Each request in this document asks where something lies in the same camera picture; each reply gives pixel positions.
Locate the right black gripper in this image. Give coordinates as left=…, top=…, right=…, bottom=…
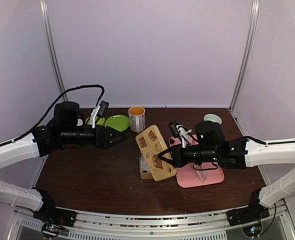
left=158, top=143, right=220, bottom=169

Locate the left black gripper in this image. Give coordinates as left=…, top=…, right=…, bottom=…
left=61, top=123, right=127, bottom=149

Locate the bear print tin lid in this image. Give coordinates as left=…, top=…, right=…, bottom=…
left=135, top=125, right=177, bottom=182

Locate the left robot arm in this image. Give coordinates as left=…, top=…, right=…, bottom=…
left=0, top=101, right=127, bottom=222

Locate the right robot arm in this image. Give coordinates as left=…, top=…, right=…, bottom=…
left=158, top=120, right=295, bottom=221

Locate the green saucer plate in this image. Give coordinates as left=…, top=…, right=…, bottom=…
left=104, top=114, right=130, bottom=132

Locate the green small bowl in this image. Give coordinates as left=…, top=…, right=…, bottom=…
left=85, top=116, right=105, bottom=126

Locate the white paper cupcake liner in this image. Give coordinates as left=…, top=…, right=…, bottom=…
left=139, top=154, right=151, bottom=174

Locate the pink plastic tray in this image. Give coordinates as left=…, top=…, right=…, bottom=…
left=168, top=134, right=225, bottom=189

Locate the white floral mug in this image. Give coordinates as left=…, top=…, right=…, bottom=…
left=128, top=106, right=146, bottom=134

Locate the beige tin box base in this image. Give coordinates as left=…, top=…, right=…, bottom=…
left=138, top=152, right=153, bottom=180

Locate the black white dotted cup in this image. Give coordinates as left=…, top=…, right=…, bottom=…
left=77, top=118, right=84, bottom=127

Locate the pale celadon tea bowl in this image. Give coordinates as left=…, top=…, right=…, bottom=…
left=203, top=113, right=223, bottom=125

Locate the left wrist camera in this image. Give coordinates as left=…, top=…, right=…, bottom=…
left=89, top=100, right=110, bottom=129

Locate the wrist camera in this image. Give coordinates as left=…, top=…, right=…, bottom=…
left=168, top=120, right=192, bottom=148
left=89, top=100, right=110, bottom=129

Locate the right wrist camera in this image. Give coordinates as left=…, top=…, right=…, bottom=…
left=168, top=120, right=192, bottom=148

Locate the aluminium front rail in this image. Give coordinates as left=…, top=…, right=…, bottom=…
left=5, top=200, right=295, bottom=240

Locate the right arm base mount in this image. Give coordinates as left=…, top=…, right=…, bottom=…
left=226, top=206, right=270, bottom=239

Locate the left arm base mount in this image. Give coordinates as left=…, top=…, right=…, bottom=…
left=31, top=208, right=77, bottom=240

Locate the right aluminium frame post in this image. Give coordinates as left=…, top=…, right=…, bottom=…
left=229, top=0, right=260, bottom=112

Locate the aluminium frame post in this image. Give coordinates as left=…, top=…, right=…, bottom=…
left=39, top=0, right=68, bottom=102
left=229, top=0, right=260, bottom=112

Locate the left aluminium frame post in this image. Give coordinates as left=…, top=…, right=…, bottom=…
left=39, top=0, right=68, bottom=102

